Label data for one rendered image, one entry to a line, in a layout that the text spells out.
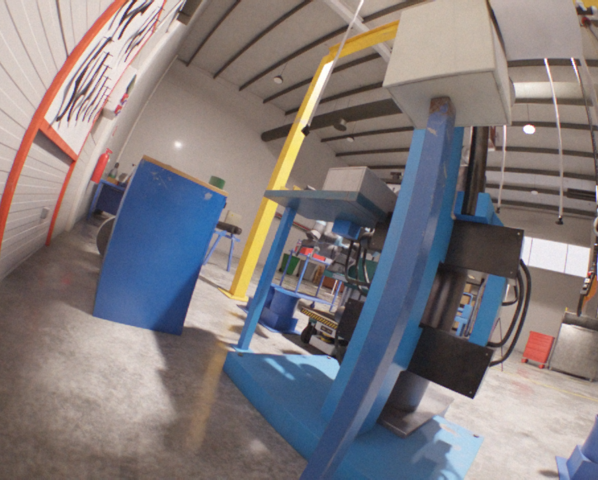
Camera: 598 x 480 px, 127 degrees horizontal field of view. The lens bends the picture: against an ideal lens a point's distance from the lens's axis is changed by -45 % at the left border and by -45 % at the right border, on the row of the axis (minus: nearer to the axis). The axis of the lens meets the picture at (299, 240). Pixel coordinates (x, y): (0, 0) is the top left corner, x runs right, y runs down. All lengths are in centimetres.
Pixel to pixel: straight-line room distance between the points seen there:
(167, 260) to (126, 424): 97
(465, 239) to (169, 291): 155
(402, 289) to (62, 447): 94
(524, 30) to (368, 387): 94
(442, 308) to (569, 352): 793
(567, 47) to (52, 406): 176
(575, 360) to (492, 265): 814
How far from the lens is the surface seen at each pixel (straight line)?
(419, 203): 58
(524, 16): 86
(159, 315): 170
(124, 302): 164
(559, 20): 87
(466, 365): 112
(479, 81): 68
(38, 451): 88
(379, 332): 55
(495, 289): 112
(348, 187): 123
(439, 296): 138
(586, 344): 918
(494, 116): 76
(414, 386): 144
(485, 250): 116
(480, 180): 120
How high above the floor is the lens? 68
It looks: 5 degrees up
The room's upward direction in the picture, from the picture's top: 20 degrees clockwise
